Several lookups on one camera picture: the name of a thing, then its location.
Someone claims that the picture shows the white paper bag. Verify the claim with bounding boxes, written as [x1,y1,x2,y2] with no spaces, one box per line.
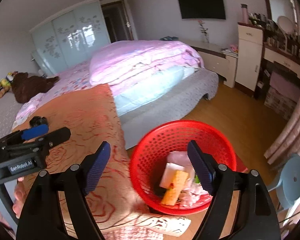
[159,163,185,189]

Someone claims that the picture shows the black plastic bag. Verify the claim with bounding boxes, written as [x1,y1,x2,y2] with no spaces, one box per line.
[29,116,49,127]

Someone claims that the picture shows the green pea snack packet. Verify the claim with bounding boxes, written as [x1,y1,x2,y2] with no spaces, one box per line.
[194,175,200,184]

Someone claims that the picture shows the person left hand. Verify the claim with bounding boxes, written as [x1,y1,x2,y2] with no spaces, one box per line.
[0,176,27,233]

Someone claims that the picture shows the blue plastic stool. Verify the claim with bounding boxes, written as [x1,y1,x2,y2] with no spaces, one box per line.
[267,153,300,213]

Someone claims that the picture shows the red floor mat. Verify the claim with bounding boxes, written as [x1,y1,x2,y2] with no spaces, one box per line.
[235,154,249,173]

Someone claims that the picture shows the yellow green plush toy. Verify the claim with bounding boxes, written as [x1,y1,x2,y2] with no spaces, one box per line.
[0,72,18,99]

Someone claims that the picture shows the brown plush teddy bear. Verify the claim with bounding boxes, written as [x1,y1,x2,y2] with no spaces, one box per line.
[11,72,59,104]

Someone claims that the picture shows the orange rose pattern blanket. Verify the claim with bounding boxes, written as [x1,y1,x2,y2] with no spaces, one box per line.
[11,83,192,240]

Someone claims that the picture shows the pink curtain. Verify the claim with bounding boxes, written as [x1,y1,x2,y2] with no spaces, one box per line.
[264,98,300,165]

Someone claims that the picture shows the pink floral bed sheet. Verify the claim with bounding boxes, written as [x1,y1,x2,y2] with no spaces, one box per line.
[12,61,92,129]

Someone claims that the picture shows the red plastic mesh basket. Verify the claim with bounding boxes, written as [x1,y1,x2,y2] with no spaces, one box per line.
[129,120,237,216]

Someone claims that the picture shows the glass sliding door wardrobe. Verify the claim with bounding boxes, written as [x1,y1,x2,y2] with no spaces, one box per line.
[30,0,110,76]

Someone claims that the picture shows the round grey bed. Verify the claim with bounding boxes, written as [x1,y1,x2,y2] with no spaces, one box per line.
[0,68,219,149]

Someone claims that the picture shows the pink folded duvet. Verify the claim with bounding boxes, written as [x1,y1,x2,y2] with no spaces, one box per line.
[89,39,205,98]

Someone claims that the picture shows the white low tv cabinet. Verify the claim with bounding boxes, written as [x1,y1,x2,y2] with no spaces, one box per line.
[179,39,237,88]

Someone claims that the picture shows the dark wooden door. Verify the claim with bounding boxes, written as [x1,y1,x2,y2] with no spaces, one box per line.
[101,0,134,43]

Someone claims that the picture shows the white tall cabinet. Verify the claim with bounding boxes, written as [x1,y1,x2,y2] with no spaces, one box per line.
[235,22,263,92]

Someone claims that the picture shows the dark wood dressing table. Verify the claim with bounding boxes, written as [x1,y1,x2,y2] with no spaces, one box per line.
[253,0,300,120]

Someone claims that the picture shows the round vanity mirror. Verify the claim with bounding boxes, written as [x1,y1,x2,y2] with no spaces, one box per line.
[277,16,295,52]

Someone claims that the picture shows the pink thermos bottle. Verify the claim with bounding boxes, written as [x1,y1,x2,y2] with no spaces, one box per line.
[241,4,249,24]

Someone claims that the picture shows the black wall television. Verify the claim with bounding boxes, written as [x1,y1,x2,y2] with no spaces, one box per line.
[178,0,226,20]

